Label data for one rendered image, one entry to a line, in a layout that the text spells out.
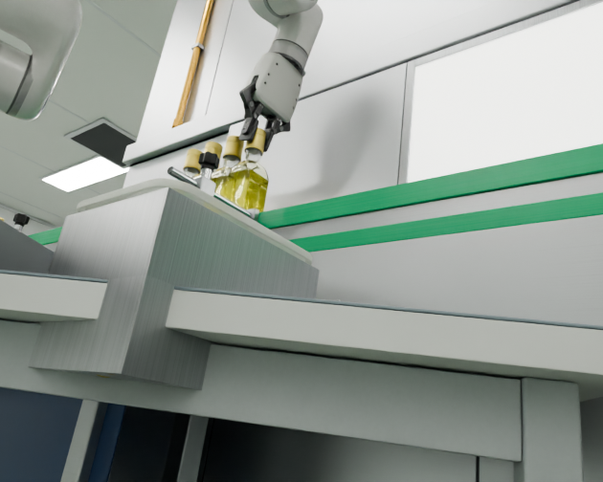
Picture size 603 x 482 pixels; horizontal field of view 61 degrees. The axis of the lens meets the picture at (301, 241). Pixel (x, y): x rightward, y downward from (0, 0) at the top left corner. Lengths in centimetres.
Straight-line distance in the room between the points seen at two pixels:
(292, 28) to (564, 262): 68
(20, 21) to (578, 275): 75
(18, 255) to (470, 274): 49
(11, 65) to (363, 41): 68
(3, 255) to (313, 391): 37
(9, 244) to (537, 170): 57
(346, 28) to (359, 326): 94
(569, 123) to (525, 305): 36
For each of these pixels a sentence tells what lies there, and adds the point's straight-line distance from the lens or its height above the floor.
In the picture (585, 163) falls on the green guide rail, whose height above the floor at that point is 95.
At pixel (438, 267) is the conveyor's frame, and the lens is 58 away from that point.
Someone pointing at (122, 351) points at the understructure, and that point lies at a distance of 42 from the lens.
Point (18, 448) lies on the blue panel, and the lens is 98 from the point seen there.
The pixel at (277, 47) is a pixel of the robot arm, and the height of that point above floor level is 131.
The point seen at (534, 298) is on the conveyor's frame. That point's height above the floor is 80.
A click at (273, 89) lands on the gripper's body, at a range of 98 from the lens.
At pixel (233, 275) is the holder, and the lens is 48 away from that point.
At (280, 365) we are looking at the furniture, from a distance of 44.
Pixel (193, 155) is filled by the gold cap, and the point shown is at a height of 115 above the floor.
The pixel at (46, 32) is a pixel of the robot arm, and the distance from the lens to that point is 85.
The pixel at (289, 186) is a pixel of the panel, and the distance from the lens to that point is 103.
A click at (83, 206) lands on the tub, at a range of 56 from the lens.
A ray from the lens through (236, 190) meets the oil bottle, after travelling 89.
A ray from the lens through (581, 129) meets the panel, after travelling 82.
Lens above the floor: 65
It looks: 21 degrees up
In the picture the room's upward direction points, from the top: 8 degrees clockwise
